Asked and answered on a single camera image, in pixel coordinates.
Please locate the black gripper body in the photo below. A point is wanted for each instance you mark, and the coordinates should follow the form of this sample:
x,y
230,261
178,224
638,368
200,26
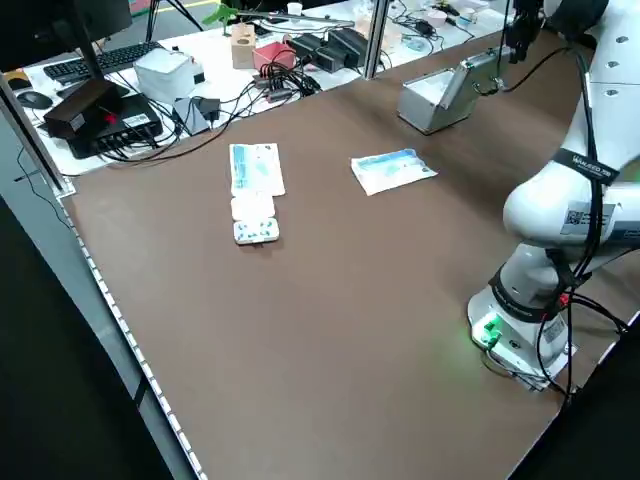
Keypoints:
x,y
522,32

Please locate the aluminium first-aid case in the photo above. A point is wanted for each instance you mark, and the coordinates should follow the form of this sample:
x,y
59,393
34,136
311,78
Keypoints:
x,y
450,107

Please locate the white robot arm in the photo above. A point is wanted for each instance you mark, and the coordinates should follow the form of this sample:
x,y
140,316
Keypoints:
x,y
555,220

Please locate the red open box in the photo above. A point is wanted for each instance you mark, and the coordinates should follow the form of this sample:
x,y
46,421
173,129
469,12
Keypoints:
x,y
274,57

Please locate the small blue printed packet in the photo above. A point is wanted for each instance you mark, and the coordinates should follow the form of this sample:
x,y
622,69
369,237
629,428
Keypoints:
x,y
417,43

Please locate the black charger block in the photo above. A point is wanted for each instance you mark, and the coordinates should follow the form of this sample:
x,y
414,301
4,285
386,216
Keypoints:
x,y
317,55
352,45

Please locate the wide blue white flat packet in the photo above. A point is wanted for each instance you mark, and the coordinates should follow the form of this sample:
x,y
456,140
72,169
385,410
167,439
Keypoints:
x,y
392,171

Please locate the white paper cup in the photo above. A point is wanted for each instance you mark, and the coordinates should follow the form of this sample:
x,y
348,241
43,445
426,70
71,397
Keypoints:
x,y
295,8

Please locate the black USB hub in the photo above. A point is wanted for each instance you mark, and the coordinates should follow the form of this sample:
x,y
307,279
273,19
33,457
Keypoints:
x,y
272,87

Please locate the wooden block holder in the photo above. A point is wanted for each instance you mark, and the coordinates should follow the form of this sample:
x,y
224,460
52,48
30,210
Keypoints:
x,y
243,47

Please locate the long blue white flat packet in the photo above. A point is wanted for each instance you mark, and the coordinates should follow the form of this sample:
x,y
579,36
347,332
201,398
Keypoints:
x,y
255,167

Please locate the green plant leaf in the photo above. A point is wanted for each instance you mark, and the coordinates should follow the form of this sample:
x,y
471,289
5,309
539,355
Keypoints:
x,y
220,15

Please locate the plain white small box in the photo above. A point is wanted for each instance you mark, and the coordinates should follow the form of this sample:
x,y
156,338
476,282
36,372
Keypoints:
x,y
252,206

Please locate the white pill box blue dots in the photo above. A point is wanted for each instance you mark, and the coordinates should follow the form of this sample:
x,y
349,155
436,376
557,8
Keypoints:
x,y
256,231

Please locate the grey power adapter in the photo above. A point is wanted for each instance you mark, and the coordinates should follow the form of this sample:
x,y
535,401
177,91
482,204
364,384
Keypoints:
x,y
191,116

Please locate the white cube box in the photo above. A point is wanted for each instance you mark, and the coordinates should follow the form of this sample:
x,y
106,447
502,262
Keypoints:
x,y
162,75

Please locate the black keyboard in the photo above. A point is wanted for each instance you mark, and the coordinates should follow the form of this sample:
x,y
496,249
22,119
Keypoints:
x,y
115,57

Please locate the brown cardboard box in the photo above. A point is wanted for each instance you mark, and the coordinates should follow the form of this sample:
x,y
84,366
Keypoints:
x,y
82,107

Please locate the black computer monitor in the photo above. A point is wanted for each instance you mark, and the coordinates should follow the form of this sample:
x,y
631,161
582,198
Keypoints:
x,y
60,25

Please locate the black computer mouse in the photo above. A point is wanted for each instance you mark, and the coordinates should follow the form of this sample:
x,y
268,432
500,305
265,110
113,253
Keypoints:
x,y
35,99

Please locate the aluminium post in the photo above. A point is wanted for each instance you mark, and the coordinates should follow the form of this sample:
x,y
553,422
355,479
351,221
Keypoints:
x,y
377,35

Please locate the black network switch box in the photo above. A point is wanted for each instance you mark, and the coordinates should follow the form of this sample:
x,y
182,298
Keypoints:
x,y
125,117

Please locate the aluminium table edge rail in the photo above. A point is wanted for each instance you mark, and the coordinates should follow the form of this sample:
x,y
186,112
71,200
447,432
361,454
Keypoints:
x,y
100,280

